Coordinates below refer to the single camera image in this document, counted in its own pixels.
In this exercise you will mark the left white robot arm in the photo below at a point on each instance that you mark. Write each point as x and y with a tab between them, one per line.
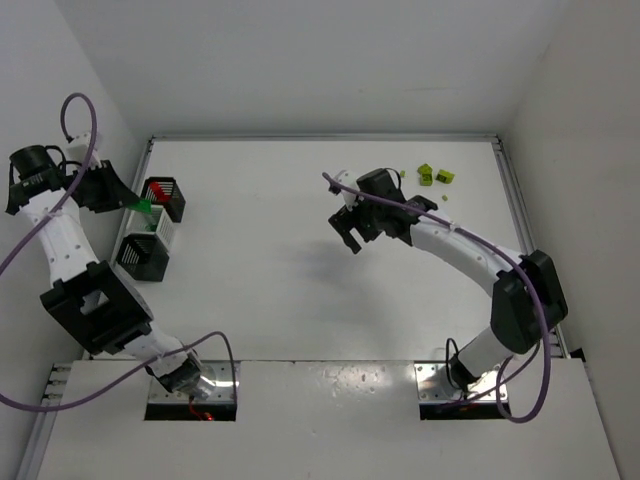
101	311

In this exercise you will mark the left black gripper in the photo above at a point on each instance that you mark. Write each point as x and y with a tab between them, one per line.
100	185

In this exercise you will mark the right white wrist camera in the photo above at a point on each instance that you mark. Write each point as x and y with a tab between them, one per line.
345	184

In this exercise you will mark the black slotted container near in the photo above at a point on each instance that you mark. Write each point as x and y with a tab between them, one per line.
143	257

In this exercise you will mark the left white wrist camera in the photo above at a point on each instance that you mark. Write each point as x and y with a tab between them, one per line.
76	150

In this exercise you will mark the metal base plate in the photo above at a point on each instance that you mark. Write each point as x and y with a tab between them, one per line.
215	386
433	386

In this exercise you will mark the yellow-green lego brick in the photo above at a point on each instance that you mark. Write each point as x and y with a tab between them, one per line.
444	176
425	173

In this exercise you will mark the black slotted container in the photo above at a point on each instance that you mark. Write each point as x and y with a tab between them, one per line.
143	257
165	192

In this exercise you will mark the white slotted container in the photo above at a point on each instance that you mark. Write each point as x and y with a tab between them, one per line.
165	228

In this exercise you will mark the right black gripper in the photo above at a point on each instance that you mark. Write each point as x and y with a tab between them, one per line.
353	220

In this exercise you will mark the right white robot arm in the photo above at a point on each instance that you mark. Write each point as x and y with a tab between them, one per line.
527	299

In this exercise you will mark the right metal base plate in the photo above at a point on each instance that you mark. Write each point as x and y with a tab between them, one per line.
433	386

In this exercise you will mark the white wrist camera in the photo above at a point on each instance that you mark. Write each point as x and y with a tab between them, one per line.
345	184
76	150

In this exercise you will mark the dark green lego plate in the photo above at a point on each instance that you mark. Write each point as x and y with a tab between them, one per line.
143	206

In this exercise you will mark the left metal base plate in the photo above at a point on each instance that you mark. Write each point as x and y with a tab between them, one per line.
215	386

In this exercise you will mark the black slotted container far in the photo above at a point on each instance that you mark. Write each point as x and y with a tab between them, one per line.
165	192

